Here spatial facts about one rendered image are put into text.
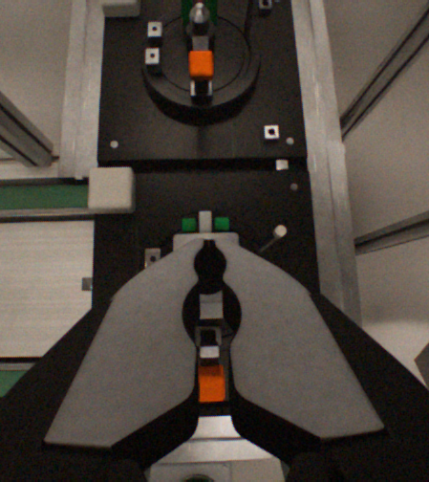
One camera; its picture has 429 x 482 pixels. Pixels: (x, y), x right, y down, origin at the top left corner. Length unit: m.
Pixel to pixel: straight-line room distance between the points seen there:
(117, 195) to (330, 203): 0.24
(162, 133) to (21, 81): 0.31
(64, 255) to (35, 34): 0.39
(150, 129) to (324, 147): 0.21
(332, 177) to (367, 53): 0.31
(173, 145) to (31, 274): 0.23
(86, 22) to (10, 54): 0.19
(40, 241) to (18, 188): 0.07
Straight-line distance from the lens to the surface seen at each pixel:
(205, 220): 0.25
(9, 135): 0.35
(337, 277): 0.37
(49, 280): 0.42
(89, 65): 0.46
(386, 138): 0.57
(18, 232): 0.45
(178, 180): 0.35
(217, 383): 0.23
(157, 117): 0.38
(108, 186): 0.34
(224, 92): 0.38
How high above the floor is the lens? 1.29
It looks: 80 degrees down
